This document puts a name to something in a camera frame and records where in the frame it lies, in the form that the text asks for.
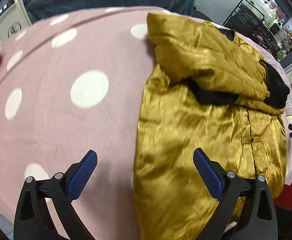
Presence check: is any gold satin padded jacket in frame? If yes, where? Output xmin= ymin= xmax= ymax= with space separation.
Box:
xmin=134 ymin=13 xmax=290 ymax=239

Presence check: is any black metal shelf cart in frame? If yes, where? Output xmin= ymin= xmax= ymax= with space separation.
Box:
xmin=222 ymin=0 xmax=283 ymax=61

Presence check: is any pink polka dot bedsheet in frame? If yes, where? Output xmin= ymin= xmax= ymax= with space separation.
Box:
xmin=0 ymin=7 xmax=292 ymax=239

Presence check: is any white machine with panel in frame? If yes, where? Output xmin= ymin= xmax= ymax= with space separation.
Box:
xmin=0 ymin=0 xmax=32 ymax=44

